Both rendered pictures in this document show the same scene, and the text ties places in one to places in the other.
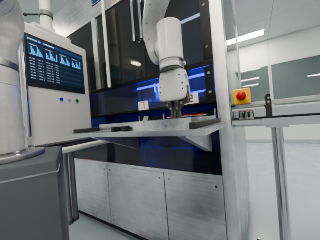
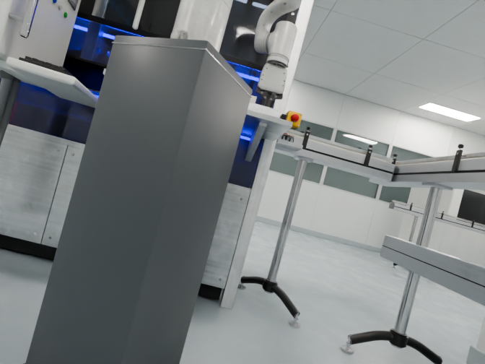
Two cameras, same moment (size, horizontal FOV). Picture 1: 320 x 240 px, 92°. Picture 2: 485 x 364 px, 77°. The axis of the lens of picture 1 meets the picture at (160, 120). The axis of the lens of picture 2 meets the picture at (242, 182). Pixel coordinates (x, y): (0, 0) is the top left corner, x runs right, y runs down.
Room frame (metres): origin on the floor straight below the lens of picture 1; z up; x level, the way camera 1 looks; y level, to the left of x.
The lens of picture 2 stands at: (-0.41, 0.63, 0.61)
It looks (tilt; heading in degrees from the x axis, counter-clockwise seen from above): 1 degrees up; 324
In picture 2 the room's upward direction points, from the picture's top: 15 degrees clockwise
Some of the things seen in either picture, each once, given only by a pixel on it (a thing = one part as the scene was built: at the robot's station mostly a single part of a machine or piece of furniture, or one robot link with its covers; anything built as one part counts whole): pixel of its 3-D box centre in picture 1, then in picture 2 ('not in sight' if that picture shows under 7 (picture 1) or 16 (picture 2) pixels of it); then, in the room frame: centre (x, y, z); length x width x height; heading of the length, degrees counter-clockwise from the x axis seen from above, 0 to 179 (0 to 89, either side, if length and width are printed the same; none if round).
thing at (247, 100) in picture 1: (241, 96); (292, 120); (0.75, -0.41, 1.00); 0.08 x 0.07 x 0.07; 148
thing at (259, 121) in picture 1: (247, 121); (287, 145); (0.78, -0.44, 0.87); 0.14 x 0.13 x 0.02; 148
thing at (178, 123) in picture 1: (177, 122); (243, 115); (0.69, -0.08, 0.90); 0.34 x 0.26 x 0.04; 148
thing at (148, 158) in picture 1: (98, 146); (58, 109); (1.32, 0.54, 0.73); 1.98 x 0.01 x 0.25; 58
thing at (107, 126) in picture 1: (135, 124); not in sight; (0.97, 0.15, 0.90); 0.34 x 0.26 x 0.04; 148
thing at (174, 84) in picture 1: (173, 84); (273, 78); (0.52, -0.05, 1.03); 0.10 x 0.07 x 0.11; 58
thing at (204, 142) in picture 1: (198, 144); (254, 144); (0.68, -0.16, 0.80); 0.34 x 0.03 x 0.13; 148
